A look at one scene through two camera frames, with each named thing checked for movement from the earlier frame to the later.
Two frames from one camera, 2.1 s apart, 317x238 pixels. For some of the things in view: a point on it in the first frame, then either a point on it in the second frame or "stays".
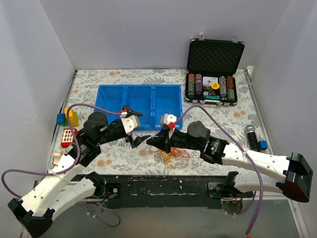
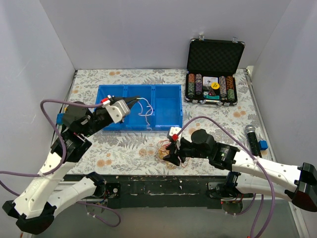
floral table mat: (237, 124) stays
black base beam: (167, 192) stays
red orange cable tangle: (164, 156) stays
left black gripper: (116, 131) -> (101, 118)
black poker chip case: (212, 67) stays
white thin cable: (149, 150) -> (146, 115)
